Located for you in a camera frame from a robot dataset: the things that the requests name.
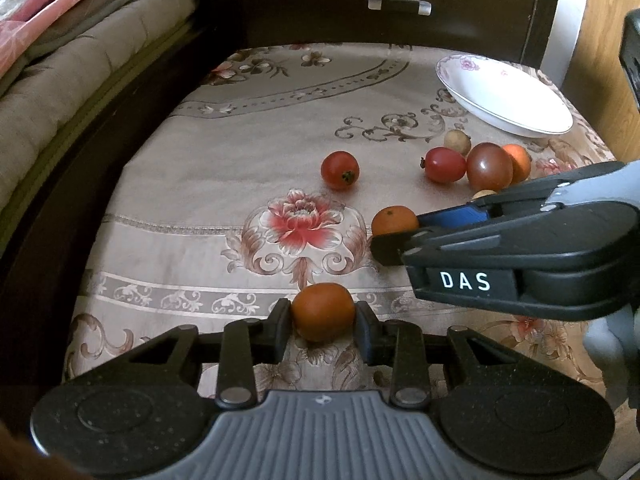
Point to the tan longan fruit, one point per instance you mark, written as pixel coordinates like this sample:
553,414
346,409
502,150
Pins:
457,141
483,194

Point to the silver drawer handle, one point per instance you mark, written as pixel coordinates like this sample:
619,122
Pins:
418,7

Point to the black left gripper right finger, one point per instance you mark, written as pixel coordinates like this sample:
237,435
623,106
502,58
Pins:
397,344

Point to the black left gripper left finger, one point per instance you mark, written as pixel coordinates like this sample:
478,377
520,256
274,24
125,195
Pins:
246,343

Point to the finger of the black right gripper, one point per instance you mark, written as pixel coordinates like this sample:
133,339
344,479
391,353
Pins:
388,249

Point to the wooden cabinet panel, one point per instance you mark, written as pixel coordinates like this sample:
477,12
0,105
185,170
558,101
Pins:
596,83

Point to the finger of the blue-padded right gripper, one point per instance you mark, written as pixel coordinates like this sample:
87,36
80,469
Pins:
459,216

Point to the dark brown-red tomato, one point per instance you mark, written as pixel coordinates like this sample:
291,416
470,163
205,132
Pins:
489,167

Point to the white floral plate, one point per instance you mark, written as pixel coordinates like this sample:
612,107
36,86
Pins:
504,96

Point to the dark wooden nightstand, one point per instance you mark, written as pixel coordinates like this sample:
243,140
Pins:
512,30

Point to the red oval cherry tomato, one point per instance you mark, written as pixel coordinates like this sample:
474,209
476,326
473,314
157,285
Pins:
443,165

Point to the pink floral blanket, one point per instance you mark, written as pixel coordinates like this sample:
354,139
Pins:
34,29

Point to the red cherry tomato with stem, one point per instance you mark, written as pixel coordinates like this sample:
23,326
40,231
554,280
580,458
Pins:
340,170

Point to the floral beige tablecloth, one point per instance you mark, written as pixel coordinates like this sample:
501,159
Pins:
223,210

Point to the grey quilted mattress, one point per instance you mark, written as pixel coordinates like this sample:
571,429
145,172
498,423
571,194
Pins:
49,94

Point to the orange mandarin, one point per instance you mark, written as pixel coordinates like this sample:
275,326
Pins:
322,312
521,162
394,219

